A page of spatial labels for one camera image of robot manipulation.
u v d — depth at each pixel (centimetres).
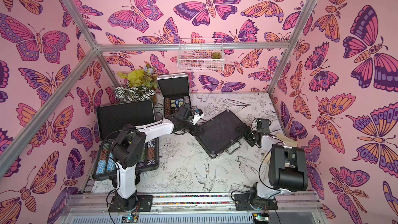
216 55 92
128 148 52
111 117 93
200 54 95
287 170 45
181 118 78
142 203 73
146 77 100
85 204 75
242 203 73
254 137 71
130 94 90
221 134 92
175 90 111
